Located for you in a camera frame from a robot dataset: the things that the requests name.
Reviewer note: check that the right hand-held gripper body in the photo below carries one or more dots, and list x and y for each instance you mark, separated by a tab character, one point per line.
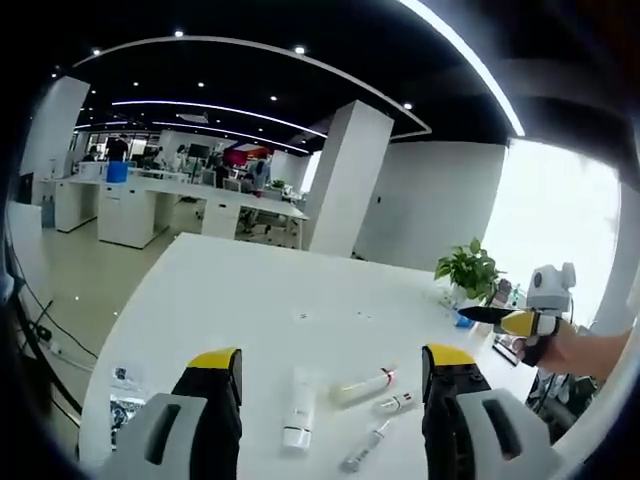
550	287

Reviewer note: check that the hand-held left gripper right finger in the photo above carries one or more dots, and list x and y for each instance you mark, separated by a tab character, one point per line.
450	400

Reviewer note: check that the green potted plant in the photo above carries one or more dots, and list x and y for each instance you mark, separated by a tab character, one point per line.
467	270

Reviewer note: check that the small printed packet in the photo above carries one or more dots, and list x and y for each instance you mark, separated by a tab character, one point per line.
126	375

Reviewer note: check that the white skincare tube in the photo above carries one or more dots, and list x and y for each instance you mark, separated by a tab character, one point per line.
300	405

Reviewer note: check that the white power strip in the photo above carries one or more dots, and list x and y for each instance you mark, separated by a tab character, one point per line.
54	346

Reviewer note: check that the person's right hand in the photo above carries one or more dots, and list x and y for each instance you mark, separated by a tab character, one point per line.
542	350

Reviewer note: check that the clear slim skincare tube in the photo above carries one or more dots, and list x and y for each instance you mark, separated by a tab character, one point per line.
367	442

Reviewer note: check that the cream skincare bottle red band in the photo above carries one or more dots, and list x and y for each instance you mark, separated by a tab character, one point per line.
357	389

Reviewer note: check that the small pink bottle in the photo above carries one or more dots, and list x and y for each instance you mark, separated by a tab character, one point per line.
502	294

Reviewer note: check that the blue cloth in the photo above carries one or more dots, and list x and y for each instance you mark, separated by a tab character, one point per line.
464	319

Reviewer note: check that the long white office desk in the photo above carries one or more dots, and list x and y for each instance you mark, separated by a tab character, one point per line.
150	200

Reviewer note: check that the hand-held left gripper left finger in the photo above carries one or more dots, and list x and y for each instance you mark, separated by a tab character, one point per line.
210	400

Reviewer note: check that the small white skincare bottle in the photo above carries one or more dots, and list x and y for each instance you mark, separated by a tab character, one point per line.
395	402

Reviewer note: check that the blue storage box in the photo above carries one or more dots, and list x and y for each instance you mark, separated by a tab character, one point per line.
118	172

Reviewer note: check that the large printed packet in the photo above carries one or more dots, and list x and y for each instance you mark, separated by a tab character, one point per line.
125	415

